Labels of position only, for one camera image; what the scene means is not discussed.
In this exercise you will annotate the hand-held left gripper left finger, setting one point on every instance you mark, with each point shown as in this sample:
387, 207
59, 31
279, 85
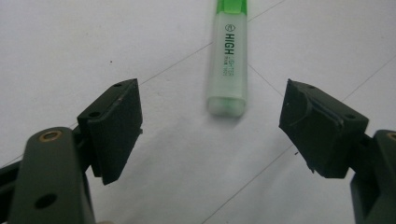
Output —
113, 130

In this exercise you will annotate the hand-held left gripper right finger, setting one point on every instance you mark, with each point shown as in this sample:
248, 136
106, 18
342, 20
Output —
317, 133

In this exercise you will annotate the green highlighter pen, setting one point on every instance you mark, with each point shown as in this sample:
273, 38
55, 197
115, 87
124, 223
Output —
228, 62

